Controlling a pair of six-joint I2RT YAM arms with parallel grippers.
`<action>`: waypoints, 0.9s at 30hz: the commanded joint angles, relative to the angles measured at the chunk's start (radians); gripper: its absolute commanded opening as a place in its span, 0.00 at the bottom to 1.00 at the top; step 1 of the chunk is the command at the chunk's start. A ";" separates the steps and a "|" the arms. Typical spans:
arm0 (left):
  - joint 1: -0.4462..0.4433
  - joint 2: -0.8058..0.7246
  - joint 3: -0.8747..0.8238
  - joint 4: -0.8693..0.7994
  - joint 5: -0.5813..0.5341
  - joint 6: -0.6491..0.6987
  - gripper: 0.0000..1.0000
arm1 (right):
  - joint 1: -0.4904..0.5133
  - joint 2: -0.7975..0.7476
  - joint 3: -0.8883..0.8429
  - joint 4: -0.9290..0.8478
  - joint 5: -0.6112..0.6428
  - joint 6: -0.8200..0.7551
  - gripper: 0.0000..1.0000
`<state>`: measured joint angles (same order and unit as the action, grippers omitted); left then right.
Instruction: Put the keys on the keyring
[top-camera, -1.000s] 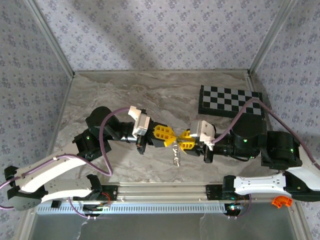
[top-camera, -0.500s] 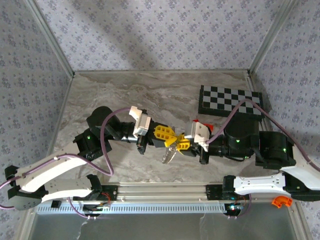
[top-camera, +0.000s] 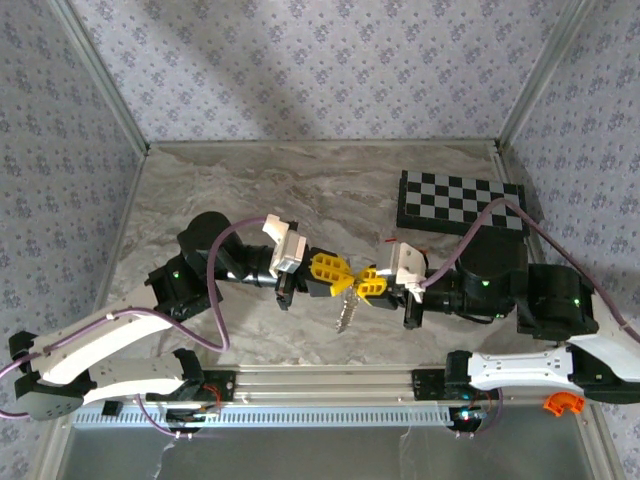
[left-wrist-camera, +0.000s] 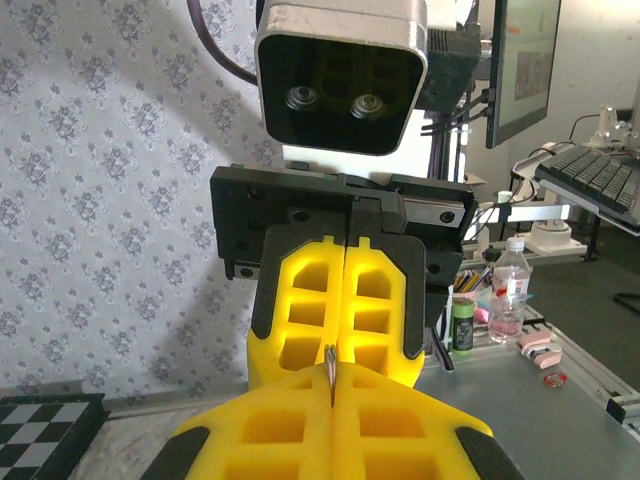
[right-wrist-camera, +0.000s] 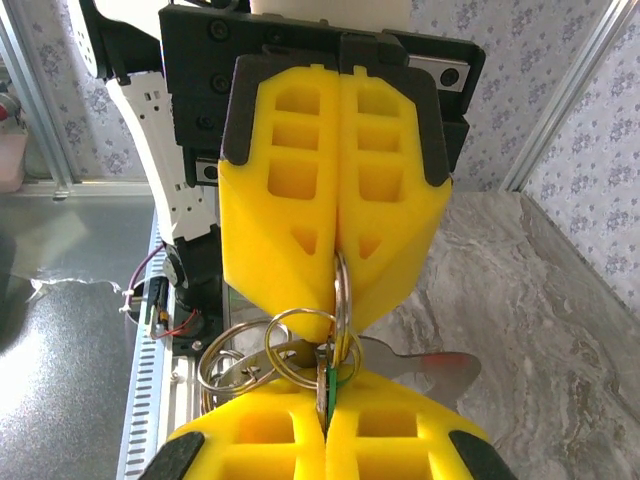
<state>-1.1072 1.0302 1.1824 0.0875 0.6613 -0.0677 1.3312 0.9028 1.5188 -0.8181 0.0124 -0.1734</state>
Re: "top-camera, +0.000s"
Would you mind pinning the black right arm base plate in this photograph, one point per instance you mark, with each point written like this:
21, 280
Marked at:
430, 385

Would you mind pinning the orange plastic clip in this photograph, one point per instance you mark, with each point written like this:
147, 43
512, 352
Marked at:
562, 402

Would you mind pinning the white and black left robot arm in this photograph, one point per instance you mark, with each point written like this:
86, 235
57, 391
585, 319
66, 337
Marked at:
100, 340

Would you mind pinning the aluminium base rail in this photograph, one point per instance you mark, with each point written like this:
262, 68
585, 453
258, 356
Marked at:
325, 385

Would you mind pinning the small circuit board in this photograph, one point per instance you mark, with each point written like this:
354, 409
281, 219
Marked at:
467, 415

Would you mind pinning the black and grey checkerboard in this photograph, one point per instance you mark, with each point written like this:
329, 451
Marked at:
450, 200

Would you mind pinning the aluminium frame post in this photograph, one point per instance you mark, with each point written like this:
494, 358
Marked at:
545, 75
100, 80

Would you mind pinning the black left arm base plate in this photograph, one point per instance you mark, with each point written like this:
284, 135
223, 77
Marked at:
220, 387

